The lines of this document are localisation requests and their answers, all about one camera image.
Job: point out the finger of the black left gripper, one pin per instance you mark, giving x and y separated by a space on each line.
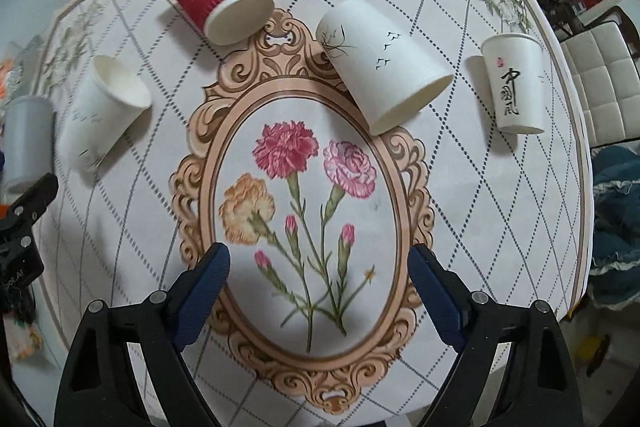
21 263

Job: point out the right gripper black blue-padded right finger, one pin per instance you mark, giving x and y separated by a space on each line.
538 387

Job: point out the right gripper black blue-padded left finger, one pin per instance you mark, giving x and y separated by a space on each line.
98 386

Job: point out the grey plastic cup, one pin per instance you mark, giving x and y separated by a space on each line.
27 142

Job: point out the white cup with calligraphy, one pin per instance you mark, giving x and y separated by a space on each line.
514 68

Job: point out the white paper cup with birds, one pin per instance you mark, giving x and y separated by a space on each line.
389 76

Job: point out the teal ruffled blanket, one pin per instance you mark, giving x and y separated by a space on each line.
614 269

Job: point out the cream padded chair right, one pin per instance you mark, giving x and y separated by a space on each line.
606 79

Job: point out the floral patterned tablecloth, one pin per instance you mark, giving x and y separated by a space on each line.
259 146

